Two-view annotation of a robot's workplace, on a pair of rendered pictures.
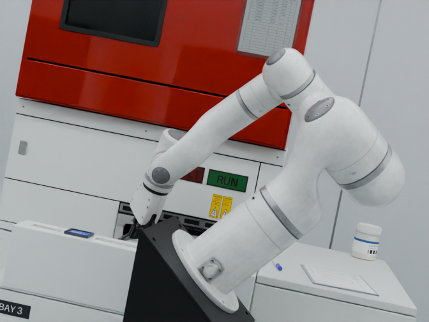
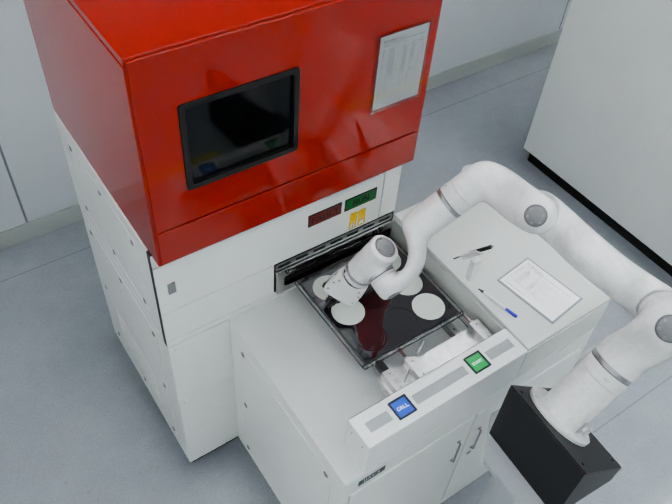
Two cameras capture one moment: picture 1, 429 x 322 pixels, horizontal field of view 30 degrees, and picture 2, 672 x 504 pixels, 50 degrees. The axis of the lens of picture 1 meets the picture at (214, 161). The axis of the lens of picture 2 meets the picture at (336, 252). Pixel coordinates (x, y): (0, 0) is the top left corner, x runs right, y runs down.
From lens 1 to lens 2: 2.09 m
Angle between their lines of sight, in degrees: 58
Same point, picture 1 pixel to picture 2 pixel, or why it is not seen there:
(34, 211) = (200, 317)
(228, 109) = (443, 222)
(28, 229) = (381, 441)
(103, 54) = (243, 185)
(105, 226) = (266, 286)
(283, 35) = (412, 76)
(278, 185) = (628, 370)
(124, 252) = (448, 401)
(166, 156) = (402, 284)
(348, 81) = not seen: outside the picture
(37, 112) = not seen: hidden behind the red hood
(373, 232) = not seen: hidden behind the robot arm
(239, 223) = (602, 400)
